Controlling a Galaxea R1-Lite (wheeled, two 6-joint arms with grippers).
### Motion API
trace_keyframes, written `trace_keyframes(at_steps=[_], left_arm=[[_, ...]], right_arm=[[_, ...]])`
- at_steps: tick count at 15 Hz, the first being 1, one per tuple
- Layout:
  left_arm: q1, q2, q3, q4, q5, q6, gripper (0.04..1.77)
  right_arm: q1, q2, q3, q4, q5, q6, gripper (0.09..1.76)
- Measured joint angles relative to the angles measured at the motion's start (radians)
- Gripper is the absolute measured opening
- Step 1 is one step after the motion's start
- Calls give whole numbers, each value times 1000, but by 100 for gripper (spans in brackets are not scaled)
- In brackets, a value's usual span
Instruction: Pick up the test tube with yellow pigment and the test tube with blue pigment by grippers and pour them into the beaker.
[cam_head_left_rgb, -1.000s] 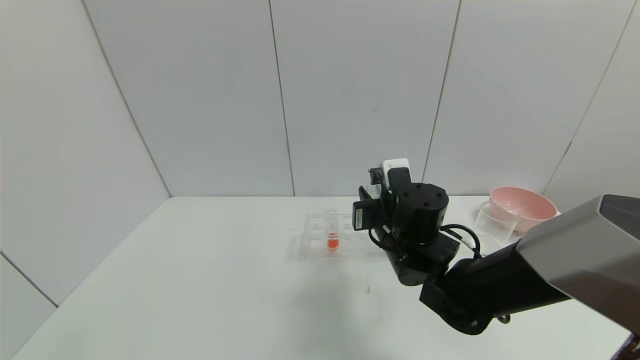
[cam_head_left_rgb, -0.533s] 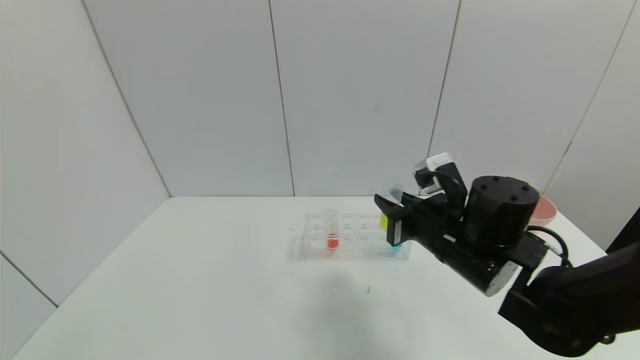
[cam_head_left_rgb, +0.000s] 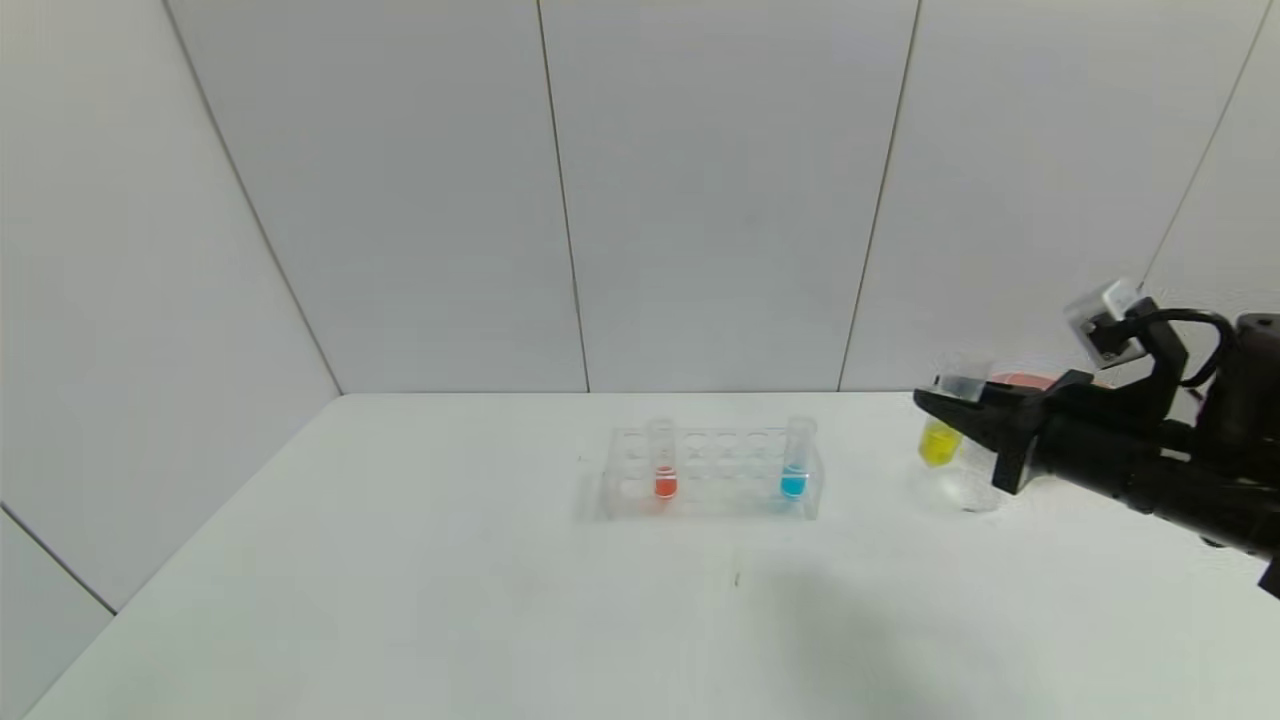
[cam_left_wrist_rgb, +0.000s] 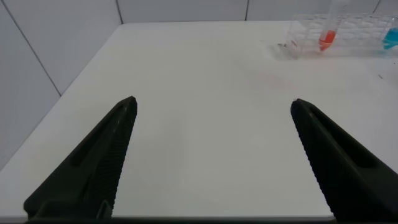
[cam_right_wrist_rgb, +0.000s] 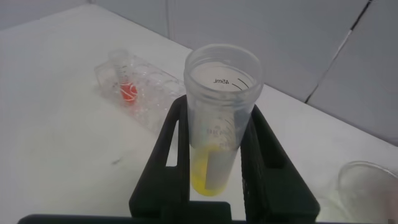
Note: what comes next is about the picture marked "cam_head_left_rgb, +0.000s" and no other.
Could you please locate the test tube with blue liquid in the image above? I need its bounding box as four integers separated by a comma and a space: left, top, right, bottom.
779, 417, 817, 499

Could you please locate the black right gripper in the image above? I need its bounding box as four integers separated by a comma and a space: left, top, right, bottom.
912, 369, 1157, 514

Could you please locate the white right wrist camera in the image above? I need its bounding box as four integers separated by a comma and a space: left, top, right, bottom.
1065, 280, 1147, 367

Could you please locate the clear plastic beaker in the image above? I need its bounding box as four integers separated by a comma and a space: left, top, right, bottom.
940, 440, 1011, 514

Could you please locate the pink bowl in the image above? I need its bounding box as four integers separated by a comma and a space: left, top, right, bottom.
985, 372, 1111, 393

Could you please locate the test tube with red liquid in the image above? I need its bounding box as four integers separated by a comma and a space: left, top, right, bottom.
646, 418, 681, 499

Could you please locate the clear acrylic test tube rack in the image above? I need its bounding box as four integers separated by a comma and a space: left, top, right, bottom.
600, 426, 823, 521

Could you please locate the test tube with yellow liquid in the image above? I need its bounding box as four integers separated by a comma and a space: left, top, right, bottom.
918, 360, 993, 468

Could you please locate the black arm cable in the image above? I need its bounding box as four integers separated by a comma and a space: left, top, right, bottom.
1130, 308, 1237, 391

